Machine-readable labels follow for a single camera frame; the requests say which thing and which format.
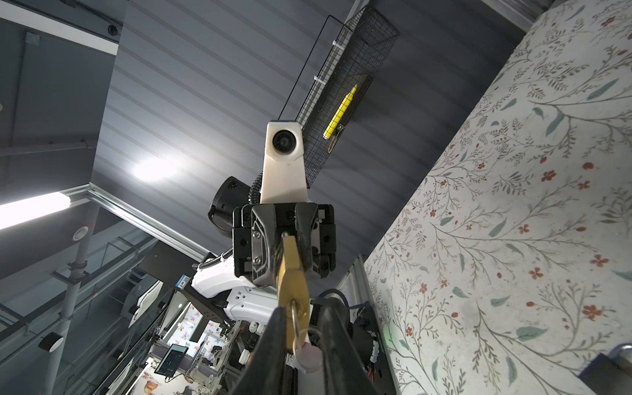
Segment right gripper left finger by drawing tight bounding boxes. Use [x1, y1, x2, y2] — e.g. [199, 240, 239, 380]
[231, 307, 287, 395]

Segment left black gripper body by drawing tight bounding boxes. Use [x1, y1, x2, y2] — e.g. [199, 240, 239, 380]
[231, 201, 337, 288]

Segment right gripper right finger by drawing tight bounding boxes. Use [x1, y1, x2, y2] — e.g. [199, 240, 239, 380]
[316, 298, 378, 394]

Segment brass padlock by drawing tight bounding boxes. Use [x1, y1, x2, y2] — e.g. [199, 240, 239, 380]
[276, 234, 323, 374]

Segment small black padlock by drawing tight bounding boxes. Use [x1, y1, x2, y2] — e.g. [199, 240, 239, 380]
[579, 343, 632, 395]

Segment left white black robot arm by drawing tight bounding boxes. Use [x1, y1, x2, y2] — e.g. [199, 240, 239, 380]
[191, 176, 337, 324]

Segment yellow marker pen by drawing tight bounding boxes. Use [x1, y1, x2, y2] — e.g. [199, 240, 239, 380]
[323, 85, 358, 140]

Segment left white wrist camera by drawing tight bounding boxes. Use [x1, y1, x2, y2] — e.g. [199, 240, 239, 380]
[260, 121, 308, 204]

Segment black wire basket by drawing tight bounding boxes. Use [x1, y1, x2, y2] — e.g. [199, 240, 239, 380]
[295, 3, 400, 187]

